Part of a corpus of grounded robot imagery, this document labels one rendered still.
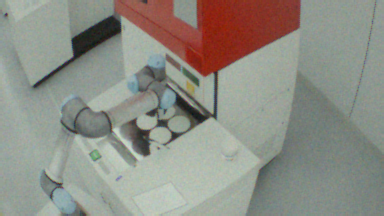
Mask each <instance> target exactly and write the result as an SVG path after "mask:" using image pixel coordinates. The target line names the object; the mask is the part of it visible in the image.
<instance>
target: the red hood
mask: <svg viewBox="0 0 384 216"><path fill-rule="evenodd" d="M114 2H115V4H114V6H115V8H114V10H115V11H116V12H117V13H118V14H120V15H121V16H122V17H124V18H126V20H129V22H131V23H133V24H134V25H136V26H137V27H138V28H139V29H141V30H142V31H145V33H146V34H148V35H149V36H150V37H152V38H154V40H156V41H157V42H159V43H161V44H162V45H163V46H164V47H166V48H167V49H169V50H170V51H171V52H172V53H174V54H175V55H176V56H177V57H179V58H180V59H181V60H182V61H183V62H184V61H185V62H186V63H187V64H188V65H190V66H191V67H192V68H193V69H194V70H196V71H197V72H198V73H199V74H201V75H202V76H203V77H204V78H205V77H207V76H208V75H210V74H212V73H214V72H215V71H217V70H219V69H222V68H223V67H225V66H227V65H228V64H230V63H232V62H235V61H236V60H238V59H240V58H242V57H244V56H245V55H247V54H250V53H251V52H252V51H256V49H259V48H261V47H263V46H265V45H267V44H268V43H271V42H272V41H275V40H276V39H278V38H281V37H282V36H284V35H286V34H287V33H288V34H289V32H292V31H294V30H296V29H298V28H300V15H301V14H300V12H301V11H300V10H301V8H300V7H301V5H300V4H301V0H114Z"/></svg>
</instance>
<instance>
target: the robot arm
mask: <svg viewBox="0 0 384 216"><path fill-rule="evenodd" d="M165 62H166V60H165V57H164V56H162V55H160V54H154V55H151V56H150V57H149V59H148V64H147V65H145V66H144V67H143V68H141V69H140V70H138V71H137V72H136V73H134V74H133V75H132V76H131V77H129V78H128V79H127V81H126V83H127V87H128V89H129V92H130V93H134V94H136V93H138V92H139V91H140V92H142V93H141V94H138V95H136V96H135V97H132V98H130V99H128V100H126V101H124V102H122V103H120V104H118V105H116V106H114V107H113V108H110V109H109V110H107V111H103V110H101V111H100V112H94V111H92V109H91V108H90V107H89V106H88V105H87V104H85V102H84V101H83V99H82V98H80V97H79V96H78V95H77V94H71V95H69V96H67V97H65V99H64V101H62V104H61V108H60V110H61V115H62V116H61V119H60V123H61V127H60V131H59V134H58V137H57V140H56V143H55V146H54V150H53V153H52V157H51V160H50V163H49V167H47V168H45V169H43V170H42V172H40V174H39V179H38V180H39V184H40V186H41V187H42V190H43V191H44V192H45V193H46V194H47V196H48V197H49V198H50V199H51V201H53V203H54V204H55V206H56V207H57V208H58V209H59V210H60V212H61V213H62V214H63V216H87V214H86V212H85V211H83V209H82V208H80V207H79V206H78V205H77V204H76V202H75V201H74V198H73V197H72V195H71V194H70V193H69V192H68V191H67V190H65V189H64V188H63V185H62V184H63V182H64V181H63V177H62V175H63V172H64V169H65V165H66V163H67V160H68V156H69V154H70V151H71V148H72V144H73V142H74V139H75V136H76V135H79V134H80V135H82V136H83V137H86V138H89V139H96V138H103V137H105V136H107V135H108V136H109V135H110V134H111V133H112V130H113V129H115V128H118V127H119V126H121V125H123V124H124V123H126V122H128V121H131V120H133V119H135V118H137V117H139V116H141V115H143V114H145V115H146V116H149V117H156V118H157V119H159V120H161V119H163V117H164V115H165V114H166V112H167V110H168V109H169V108H171V107H172V106H173V104H174V103H175V101H176V94H175V93H174V92H173V91H171V90H170V88H167V84H166V83H167V82H166V70H165ZM158 111H159V112H158ZM158 113H159V114H158Z"/></svg>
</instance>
